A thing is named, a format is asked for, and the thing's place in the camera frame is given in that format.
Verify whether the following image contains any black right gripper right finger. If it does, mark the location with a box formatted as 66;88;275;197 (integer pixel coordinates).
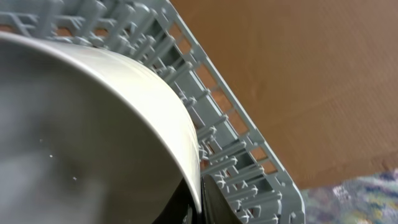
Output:
201;175;242;224

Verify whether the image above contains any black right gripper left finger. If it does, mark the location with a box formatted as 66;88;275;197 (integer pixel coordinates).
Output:
152;179;198;224

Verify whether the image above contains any grey white bowl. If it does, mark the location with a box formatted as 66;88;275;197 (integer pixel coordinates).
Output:
1;32;202;223

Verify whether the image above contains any grey dishwasher rack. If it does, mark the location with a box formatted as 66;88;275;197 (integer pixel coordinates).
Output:
1;0;305;223

